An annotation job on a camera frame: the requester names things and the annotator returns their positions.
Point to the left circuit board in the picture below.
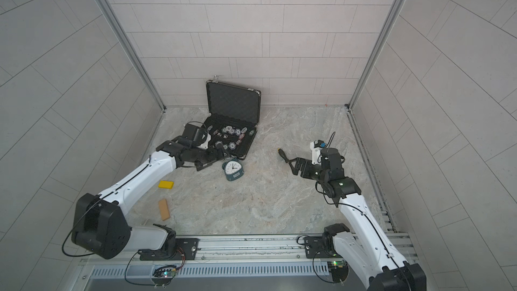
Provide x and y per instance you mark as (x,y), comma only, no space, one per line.
(165,272)

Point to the right circuit board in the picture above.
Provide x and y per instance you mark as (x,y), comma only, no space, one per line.
(339,271)

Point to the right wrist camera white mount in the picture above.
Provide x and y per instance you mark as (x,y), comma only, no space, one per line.
(316,147)

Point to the yellow block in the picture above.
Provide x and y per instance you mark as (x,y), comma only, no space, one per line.
(166,184)

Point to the black handled screwdriver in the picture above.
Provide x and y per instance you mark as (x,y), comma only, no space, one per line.
(283,155)

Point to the circuit board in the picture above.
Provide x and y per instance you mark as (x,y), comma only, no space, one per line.
(339,271)
(165,272)

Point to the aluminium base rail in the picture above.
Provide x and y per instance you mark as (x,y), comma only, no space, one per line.
(249,248)

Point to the open black poker chip case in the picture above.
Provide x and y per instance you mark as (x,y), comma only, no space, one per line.
(234,113)

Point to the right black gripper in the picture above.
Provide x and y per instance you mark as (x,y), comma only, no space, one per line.
(307,166)

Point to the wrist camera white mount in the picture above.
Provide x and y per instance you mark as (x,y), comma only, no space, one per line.
(205,144)
(316,147)

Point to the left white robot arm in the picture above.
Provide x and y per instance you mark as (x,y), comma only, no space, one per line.
(100,225)

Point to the wooden block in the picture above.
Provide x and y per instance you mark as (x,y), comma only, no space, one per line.
(164,209)

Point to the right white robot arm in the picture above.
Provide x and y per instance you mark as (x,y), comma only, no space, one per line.
(361,242)

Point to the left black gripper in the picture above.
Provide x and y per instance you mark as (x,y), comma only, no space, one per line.
(211,156)

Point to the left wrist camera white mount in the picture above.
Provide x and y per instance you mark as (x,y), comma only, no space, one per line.
(205,144)

